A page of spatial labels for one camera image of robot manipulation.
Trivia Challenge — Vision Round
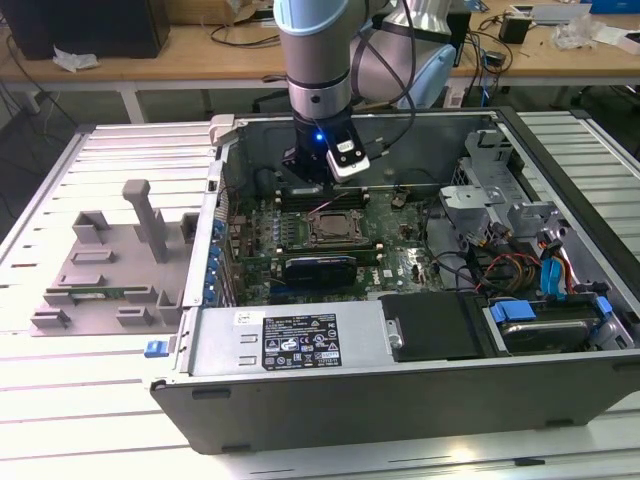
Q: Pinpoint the thin wire locking lever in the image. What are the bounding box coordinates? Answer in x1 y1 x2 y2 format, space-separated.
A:
307 192 351 218

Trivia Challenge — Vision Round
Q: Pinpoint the black cylinder part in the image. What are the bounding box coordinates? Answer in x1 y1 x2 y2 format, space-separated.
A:
254 168 278 199

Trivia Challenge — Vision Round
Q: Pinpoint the black graphics card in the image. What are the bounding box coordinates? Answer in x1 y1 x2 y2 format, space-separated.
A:
282 253 359 290

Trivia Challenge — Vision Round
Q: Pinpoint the green motherboard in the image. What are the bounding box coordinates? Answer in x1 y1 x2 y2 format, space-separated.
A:
219 187 447 306

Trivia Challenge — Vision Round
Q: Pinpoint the metal drive cage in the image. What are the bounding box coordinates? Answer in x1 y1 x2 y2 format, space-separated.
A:
438 127 571 251

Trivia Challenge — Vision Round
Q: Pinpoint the wooden desk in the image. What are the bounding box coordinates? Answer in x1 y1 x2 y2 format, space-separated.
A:
0 9 640 96

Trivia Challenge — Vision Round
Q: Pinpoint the silver power supply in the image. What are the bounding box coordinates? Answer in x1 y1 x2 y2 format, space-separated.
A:
185 299 397 377

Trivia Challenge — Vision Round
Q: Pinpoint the black plastic bay cover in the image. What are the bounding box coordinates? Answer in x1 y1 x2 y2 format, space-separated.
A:
378 291 496 362

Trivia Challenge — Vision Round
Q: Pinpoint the grey parts rack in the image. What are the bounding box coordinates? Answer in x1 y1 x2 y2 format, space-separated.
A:
30 179 201 339

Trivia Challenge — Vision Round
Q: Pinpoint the green RAM stick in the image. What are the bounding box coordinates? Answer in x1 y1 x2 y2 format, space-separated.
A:
62 285 151 301

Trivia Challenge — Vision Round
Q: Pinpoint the small black cube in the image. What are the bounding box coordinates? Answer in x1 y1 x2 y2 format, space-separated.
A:
498 14 530 44

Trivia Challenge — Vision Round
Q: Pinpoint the large black computer tower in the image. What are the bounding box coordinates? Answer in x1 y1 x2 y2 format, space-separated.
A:
4 0 171 61

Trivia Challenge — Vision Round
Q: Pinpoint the crumpled white paper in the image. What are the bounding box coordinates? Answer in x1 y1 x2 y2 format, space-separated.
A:
51 44 100 73

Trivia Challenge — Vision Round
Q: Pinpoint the open black PC case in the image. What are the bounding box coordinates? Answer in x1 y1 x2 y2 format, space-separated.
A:
149 105 640 456

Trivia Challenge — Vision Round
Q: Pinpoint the grey flat tray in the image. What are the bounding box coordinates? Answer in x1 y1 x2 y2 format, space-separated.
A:
510 3 591 26

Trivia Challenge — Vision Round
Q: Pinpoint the hard disk in blue carrier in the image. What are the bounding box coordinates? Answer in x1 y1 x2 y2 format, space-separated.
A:
482 293 615 357

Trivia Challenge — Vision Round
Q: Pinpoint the crumpled clear plastic bag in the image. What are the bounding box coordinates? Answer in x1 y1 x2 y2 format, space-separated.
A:
552 13 601 51

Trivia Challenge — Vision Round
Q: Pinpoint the white sheet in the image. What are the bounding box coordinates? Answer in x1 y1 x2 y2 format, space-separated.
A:
593 25 629 45

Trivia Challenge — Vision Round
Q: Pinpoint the blue box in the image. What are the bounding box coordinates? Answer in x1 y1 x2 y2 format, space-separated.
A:
589 0 640 16

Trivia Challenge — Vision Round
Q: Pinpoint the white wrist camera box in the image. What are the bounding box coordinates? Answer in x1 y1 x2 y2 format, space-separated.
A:
324 132 372 184

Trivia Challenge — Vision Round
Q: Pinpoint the black camera cable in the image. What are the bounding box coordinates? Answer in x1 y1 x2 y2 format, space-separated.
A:
348 0 420 157

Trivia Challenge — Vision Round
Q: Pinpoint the yellow red wire bundle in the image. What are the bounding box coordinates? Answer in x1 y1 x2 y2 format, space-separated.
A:
477 252 544 294

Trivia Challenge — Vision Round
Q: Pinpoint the blue flat wire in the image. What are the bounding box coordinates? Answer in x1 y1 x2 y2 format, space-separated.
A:
540 252 567 301

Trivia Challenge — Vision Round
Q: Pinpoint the red flat wire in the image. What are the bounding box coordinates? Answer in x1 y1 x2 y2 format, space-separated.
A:
559 249 579 299

